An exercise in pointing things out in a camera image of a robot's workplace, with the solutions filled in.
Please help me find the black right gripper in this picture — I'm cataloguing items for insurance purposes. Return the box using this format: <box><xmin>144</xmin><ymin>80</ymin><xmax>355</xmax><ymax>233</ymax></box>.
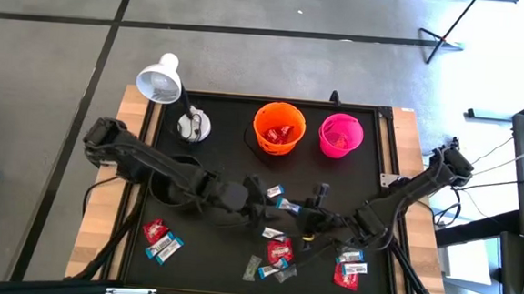
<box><xmin>291</xmin><ymin>180</ymin><xmax>350</xmax><ymax>255</ymax></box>

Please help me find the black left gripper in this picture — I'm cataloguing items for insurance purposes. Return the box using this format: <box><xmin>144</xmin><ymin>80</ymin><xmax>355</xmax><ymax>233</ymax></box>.
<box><xmin>233</xmin><ymin>173</ymin><xmax>290</xmax><ymax>234</ymax></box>

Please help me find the white blue chocolate bar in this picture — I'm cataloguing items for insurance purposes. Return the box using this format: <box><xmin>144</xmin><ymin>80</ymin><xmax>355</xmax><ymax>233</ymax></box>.
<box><xmin>341</xmin><ymin>260</ymin><xmax>368</xmax><ymax>278</ymax></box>
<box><xmin>334</xmin><ymin>248</ymin><xmax>366</xmax><ymax>267</ymax></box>
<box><xmin>260</xmin><ymin>227</ymin><xmax>288</xmax><ymax>241</ymax></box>
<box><xmin>154</xmin><ymin>235</ymin><xmax>186</xmax><ymax>268</ymax></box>
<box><xmin>257</xmin><ymin>257</ymin><xmax>290</xmax><ymax>282</ymax></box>
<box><xmin>144</xmin><ymin>229</ymin><xmax>176</xmax><ymax>262</ymax></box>
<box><xmin>276</xmin><ymin>197</ymin><xmax>304</xmax><ymax>215</ymax></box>
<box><xmin>266</xmin><ymin>183</ymin><xmax>286</xmax><ymax>200</ymax></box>

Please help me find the red candy pack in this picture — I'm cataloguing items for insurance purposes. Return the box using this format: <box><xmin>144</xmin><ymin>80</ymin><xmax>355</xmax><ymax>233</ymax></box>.
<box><xmin>140</xmin><ymin>217</ymin><xmax>171</xmax><ymax>246</ymax></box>
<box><xmin>331</xmin><ymin>263</ymin><xmax>360</xmax><ymax>293</ymax></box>
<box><xmin>263</xmin><ymin>127</ymin><xmax>282</xmax><ymax>145</ymax></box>
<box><xmin>265</xmin><ymin>237</ymin><xmax>296</xmax><ymax>266</ymax></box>
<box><xmin>277</xmin><ymin>124</ymin><xmax>295</xmax><ymax>142</ymax></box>

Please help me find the clear green candy wrapper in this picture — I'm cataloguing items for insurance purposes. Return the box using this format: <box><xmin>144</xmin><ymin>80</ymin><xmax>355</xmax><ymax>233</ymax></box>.
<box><xmin>241</xmin><ymin>253</ymin><xmax>264</xmax><ymax>284</ymax></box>

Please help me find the clear pinkish candy wrapper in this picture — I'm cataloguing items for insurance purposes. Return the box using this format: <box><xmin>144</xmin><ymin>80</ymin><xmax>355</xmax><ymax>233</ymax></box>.
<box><xmin>327</xmin><ymin>131</ymin><xmax>350</xmax><ymax>151</ymax></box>

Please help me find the orange pumpkin bucket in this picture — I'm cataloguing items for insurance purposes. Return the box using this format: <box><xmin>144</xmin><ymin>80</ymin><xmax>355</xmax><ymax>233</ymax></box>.
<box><xmin>241</xmin><ymin>99</ymin><xmax>308</xmax><ymax>158</ymax></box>

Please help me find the pink plastic bucket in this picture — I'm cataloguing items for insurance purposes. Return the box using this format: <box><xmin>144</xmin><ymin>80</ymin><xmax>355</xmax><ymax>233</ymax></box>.
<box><xmin>316</xmin><ymin>112</ymin><xmax>366</xmax><ymax>162</ymax></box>

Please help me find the black table mat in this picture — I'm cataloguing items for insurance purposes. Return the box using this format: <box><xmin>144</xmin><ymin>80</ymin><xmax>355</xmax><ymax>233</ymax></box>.
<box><xmin>123</xmin><ymin>87</ymin><xmax>403</xmax><ymax>294</ymax></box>

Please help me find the black plastic bucket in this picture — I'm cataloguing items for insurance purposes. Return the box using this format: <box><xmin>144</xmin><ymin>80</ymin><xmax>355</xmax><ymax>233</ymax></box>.
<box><xmin>146</xmin><ymin>151</ymin><xmax>206</xmax><ymax>213</ymax></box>

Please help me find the white desk lamp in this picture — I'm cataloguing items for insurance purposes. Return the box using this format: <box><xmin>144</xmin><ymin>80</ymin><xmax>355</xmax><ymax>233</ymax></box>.
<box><xmin>132</xmin><ymin>50</ymin><xmax>217</xmax><ymax>144</ymax></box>

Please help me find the black support beam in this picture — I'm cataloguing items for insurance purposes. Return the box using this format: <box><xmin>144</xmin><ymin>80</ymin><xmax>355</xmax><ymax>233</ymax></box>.
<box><xmin>433</xmin><ymin>211</ymin><xmax>524</xmax><ymax>253</ymax></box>

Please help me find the black floor tripod stand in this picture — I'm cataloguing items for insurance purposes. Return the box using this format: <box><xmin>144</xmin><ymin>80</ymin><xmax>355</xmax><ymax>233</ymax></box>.
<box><xmin>416</xmin><ymin>0</ymin><xmax>481</xmax><ymax>68</ymax></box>

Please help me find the white metal bracket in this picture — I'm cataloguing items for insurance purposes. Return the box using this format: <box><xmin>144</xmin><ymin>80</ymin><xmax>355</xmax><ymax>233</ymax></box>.
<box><xmin>379</xmin><ymin>172</ymin><xmax>402</xmax><ymax>189</ymax></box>

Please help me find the black lamp cable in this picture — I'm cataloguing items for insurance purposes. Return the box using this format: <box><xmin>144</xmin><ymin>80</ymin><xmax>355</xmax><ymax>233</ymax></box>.
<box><xmin>183</xmin><ymin>109</ymin><xmax>205</xmax><ymax>143</ymax></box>

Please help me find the black cable loop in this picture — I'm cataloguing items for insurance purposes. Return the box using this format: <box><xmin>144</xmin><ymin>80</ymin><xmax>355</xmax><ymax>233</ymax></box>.
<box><xmin>429</xmin><ymin>200</ymin><xmax>465</xmax><ymax>229</ymax></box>

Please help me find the silver metal bracket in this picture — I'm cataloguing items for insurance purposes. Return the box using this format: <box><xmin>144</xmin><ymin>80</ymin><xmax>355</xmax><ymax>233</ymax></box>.
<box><xmin>105</xmin><ymin>285</ymin><xmax>157</xmax><ymax>294</ymax></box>

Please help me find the black aluminium frame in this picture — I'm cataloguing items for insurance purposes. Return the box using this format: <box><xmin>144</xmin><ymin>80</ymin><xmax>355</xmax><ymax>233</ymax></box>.
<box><xmin>0</xmin><ymin>78</ymin><xmax>466</xmax><ymax>294</ymax></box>

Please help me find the black floor cable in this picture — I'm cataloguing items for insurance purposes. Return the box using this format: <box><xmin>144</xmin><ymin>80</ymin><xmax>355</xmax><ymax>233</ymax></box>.
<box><xmin>458</xmin><ymin>173</ymin><xmax>524</xmax><ymax>195</ymax></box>

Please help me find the white floor cable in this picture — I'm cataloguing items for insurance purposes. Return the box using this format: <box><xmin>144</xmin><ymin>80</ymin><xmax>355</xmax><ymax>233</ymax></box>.
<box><xmin>469</xmin><ymin>145</ymin><xmax>524</xmax><ymax>180</ymax></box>

